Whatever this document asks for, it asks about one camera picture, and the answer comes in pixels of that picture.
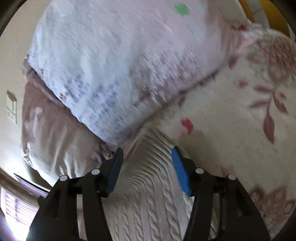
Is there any beige cable knit sweater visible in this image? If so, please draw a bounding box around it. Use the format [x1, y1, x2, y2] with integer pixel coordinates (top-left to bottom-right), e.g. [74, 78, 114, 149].
[103, 128, 194, 240]

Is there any window with curtain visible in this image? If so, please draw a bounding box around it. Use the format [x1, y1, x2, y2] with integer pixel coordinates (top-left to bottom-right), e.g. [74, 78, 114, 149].
[0, 171, 47, 241]

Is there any white wall switch panel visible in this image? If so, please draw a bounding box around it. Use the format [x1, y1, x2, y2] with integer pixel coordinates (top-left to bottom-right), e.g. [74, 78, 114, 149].
[6, 90, 17, 125]

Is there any right lavender print pillow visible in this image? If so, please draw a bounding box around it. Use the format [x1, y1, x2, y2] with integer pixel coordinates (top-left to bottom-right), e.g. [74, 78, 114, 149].
[28, 1, 244, 146]

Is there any wall mounted television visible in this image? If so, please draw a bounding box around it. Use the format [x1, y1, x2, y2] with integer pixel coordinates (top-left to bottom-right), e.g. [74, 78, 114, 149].
[14, 174, 49, 198]

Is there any floral bed quilt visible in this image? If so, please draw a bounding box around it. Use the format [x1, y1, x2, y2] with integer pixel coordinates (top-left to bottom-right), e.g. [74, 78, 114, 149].
[151, 29, 295, 238]

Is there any left pink floral pillow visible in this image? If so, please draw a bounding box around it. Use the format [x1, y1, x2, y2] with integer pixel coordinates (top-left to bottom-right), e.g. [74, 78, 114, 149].
[22, 61, 116, 185]

